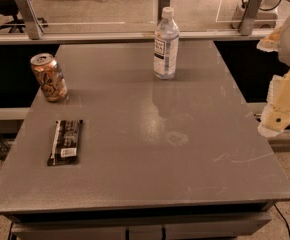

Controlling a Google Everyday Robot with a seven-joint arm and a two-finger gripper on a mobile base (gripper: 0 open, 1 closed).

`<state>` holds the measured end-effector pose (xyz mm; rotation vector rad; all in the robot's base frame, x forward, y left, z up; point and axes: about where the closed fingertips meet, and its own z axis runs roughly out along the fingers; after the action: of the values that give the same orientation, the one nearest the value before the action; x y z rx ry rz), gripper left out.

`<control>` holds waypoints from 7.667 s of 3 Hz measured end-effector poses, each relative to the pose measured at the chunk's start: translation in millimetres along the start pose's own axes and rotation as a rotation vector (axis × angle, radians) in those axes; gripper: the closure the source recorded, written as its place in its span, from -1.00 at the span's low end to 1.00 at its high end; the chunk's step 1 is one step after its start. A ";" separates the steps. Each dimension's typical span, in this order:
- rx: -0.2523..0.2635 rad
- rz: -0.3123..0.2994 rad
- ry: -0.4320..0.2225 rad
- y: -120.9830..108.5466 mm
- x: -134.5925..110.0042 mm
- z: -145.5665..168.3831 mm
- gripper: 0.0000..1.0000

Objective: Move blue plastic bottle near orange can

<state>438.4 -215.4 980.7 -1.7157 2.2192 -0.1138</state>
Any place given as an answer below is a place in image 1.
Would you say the black power cable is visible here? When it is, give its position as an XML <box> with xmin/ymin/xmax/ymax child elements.
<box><xmin>273</xmin><ymin>203</ymin><xmax>290</xmax><ymax>240</ymax></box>

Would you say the black snack bar wrapper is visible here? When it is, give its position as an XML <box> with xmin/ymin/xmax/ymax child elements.
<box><xmin>47</xmin><ymin>120</ymin><xmax>83</xmax><ymax>166</ymax></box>

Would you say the clear plastic water bottle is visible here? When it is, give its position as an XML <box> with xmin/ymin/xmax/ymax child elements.
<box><xmin>154</xmin><ymin>7</ymin><xmax>179</xmax><ymax>80</ymax></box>

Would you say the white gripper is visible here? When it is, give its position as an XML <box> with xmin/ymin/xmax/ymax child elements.
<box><xmin>256</xmin><ymin>16</ymin><xmax>290</xmax><ymax>137</ymax></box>

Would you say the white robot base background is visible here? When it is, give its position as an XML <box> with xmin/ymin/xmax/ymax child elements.
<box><xmin>230</xmin><ymin>0</ymin><xmax>288</xmax><ymax>30</ymax></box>

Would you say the left metal bracket post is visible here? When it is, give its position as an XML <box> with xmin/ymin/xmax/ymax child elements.
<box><xmin>15</xmin><ymin>0</ymin><xmax>43</xmax><ymax>40</ymax></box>

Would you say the middle metal bracket post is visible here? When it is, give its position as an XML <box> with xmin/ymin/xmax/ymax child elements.
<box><xmin>157</xmin><ymin>0</ymin><xmax>170</xmax><ymax>22</ymax></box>

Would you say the orange soda can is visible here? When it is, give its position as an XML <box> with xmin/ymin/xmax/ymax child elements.
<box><xmin>30</xmin><ymin>53</ymin><xmax>67</xmax><ymax>102</ymax></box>

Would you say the right metal bracket post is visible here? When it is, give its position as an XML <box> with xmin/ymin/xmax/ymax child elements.
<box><xmin>238</xmin><ymin>0</ymin><xmax>262</xmax><ymax>36</ymax></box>

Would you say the grey table drawer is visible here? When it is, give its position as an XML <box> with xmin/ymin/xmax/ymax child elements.
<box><xmin>11</xmin><ymin>211</ymin><xmax>271</xmax><ymax>240</ymax></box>

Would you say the metal bracket post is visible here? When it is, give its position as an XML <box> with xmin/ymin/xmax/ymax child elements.
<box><xmin>238</xmin><ymin>0</ymin><xmax>262</xmax><ymax>36</ymax></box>
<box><xmin>157</xmin><ymin>0</ymin><xmax>170</xmax><ymax>22</ymax></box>
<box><xmin>15</xmin><ymin>0</ymin><xmax>43</xmax><ymax>40</ymax></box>

